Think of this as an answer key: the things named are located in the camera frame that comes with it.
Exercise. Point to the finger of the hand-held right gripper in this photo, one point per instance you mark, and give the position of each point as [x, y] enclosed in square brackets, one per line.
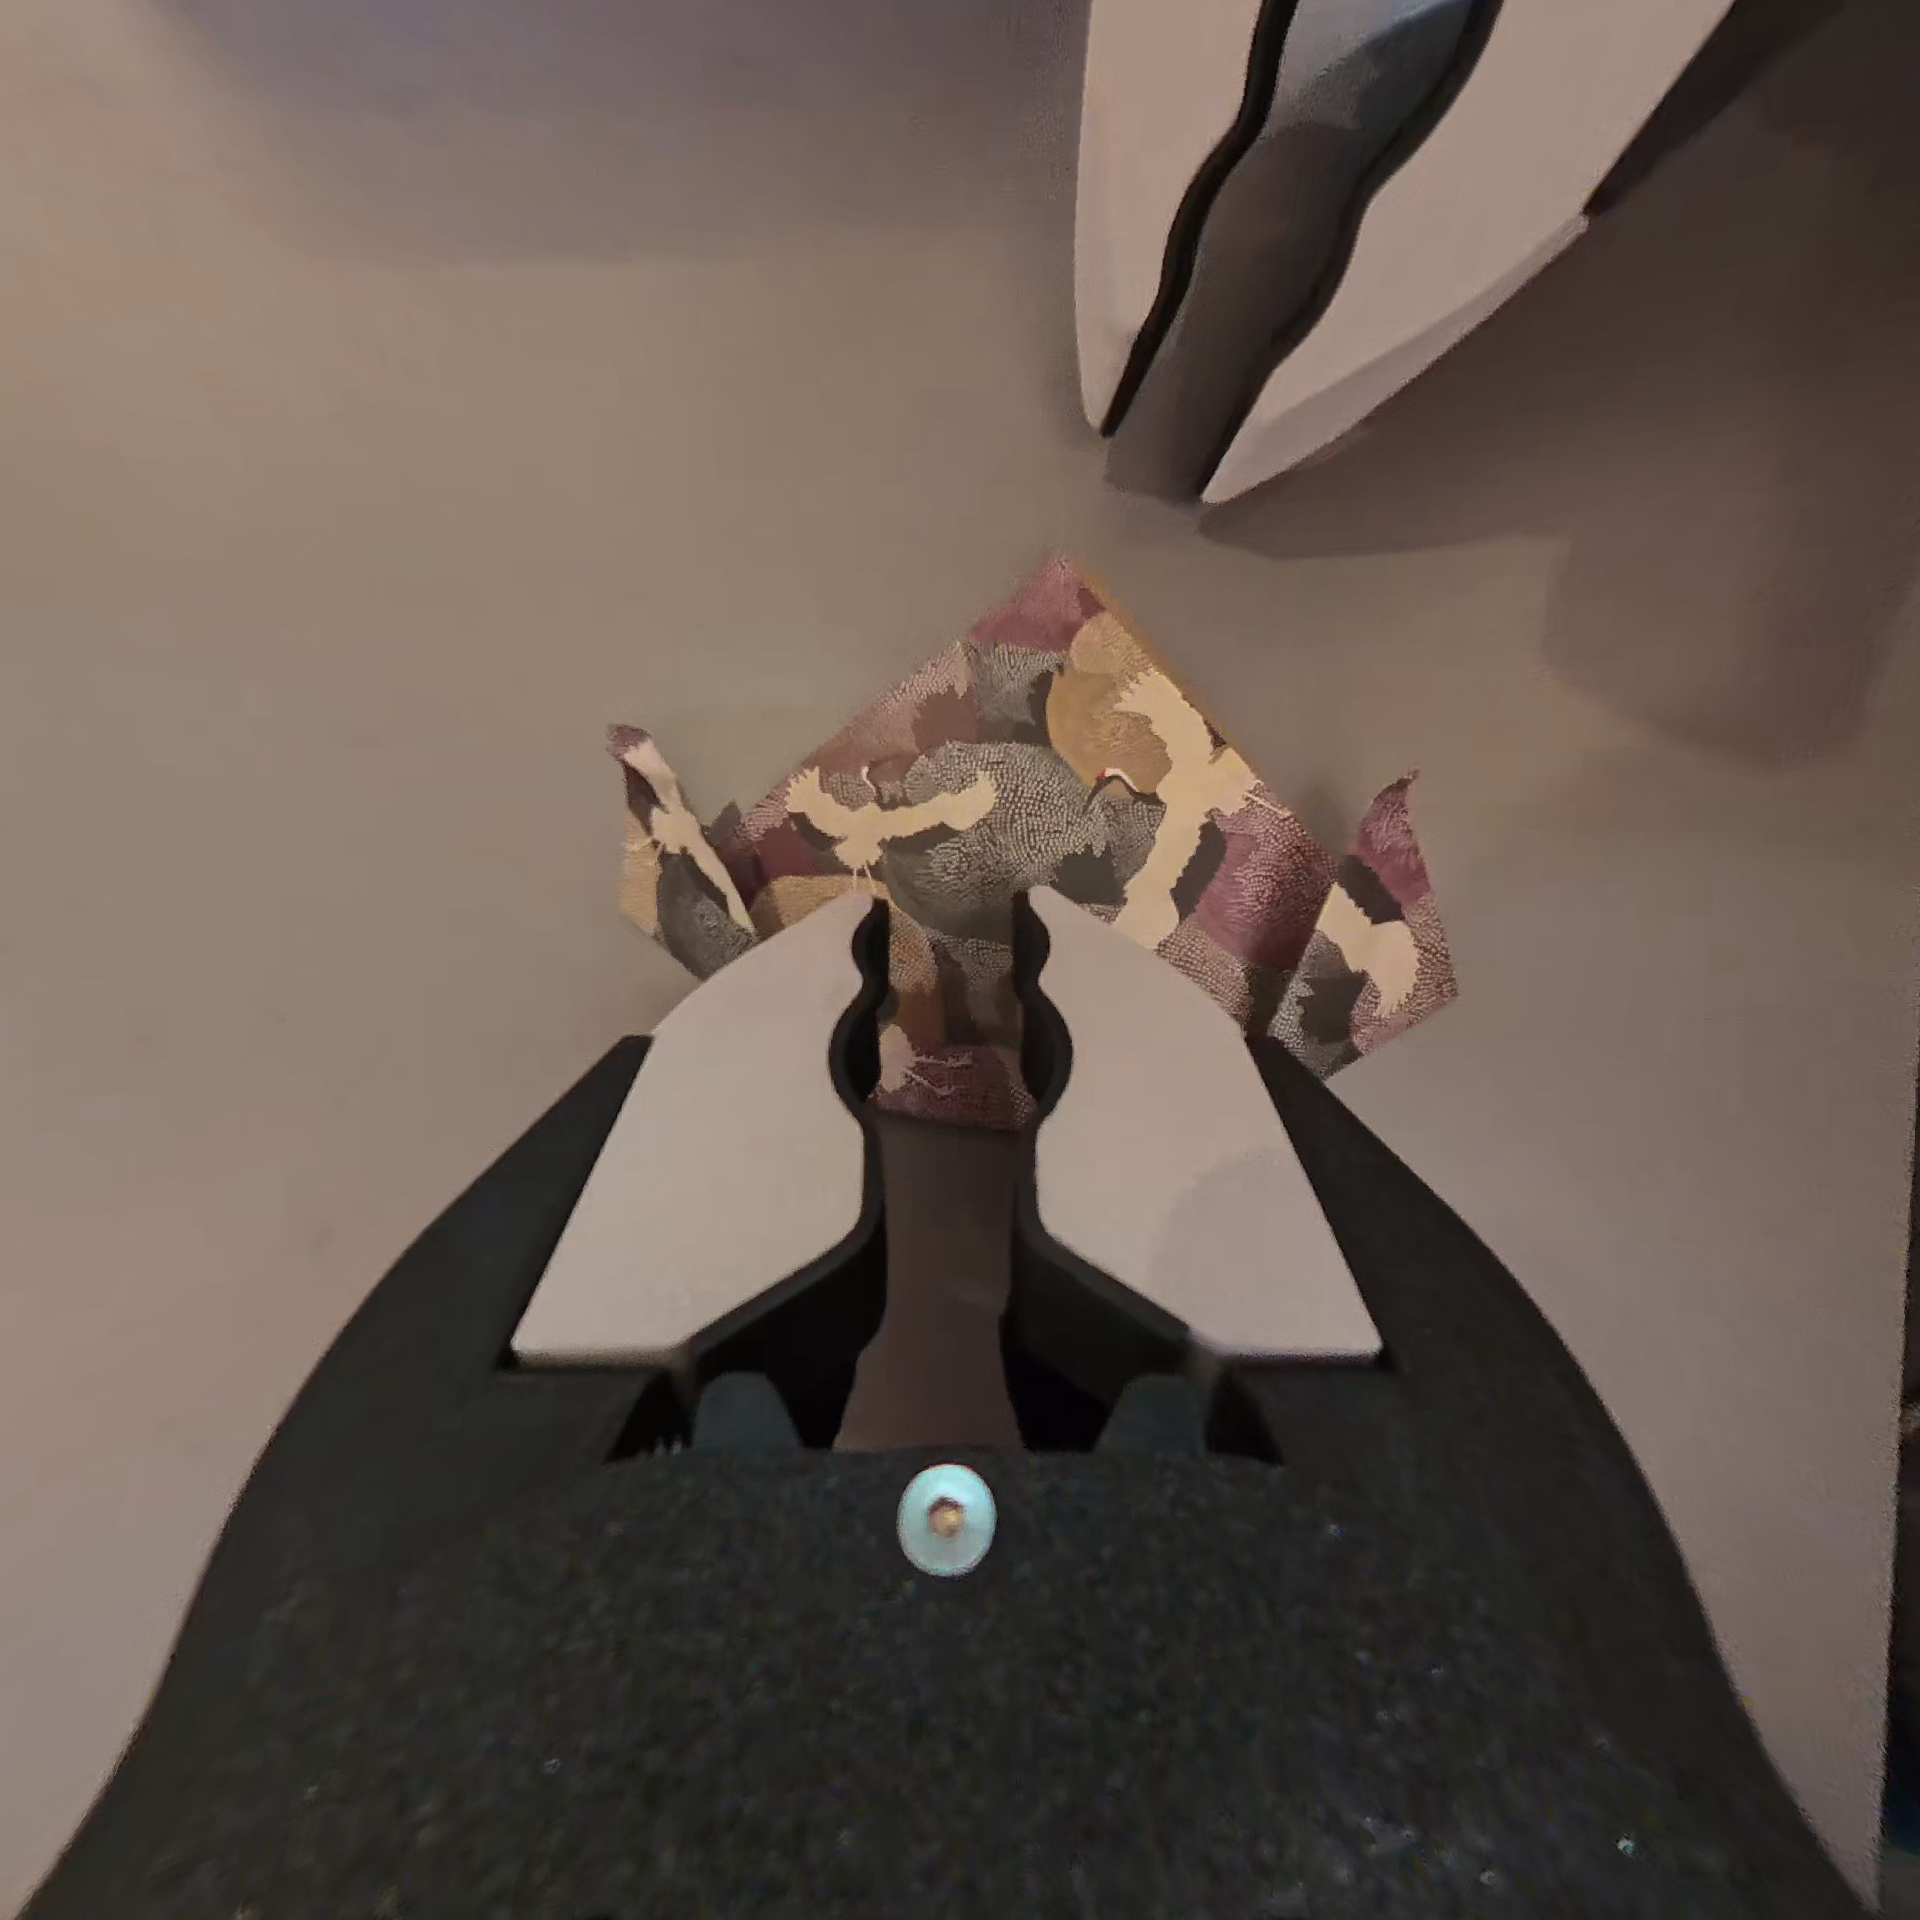
[1517, 180]
[1154, 118]

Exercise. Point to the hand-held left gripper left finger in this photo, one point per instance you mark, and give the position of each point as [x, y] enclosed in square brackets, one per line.
[705, 1185]

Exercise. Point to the bird patterned origami paper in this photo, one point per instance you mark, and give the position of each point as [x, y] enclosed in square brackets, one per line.
[1019, 795]

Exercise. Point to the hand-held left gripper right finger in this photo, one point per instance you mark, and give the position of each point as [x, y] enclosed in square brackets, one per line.
[1201, 1185]

